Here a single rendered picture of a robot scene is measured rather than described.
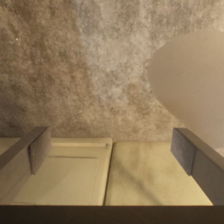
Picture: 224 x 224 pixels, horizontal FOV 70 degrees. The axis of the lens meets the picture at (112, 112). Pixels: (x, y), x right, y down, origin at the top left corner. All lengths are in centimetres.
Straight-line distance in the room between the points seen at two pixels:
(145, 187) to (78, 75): 70
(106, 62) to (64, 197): 76
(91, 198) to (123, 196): 17
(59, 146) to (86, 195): 45
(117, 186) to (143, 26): 81
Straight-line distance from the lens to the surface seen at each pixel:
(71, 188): 104
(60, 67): 91
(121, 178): 100
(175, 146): 17
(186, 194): 99
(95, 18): 79
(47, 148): 17
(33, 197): 111
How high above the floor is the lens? 76
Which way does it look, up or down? 50 degrees down
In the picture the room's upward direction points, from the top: 169 degrees counter-clockwise
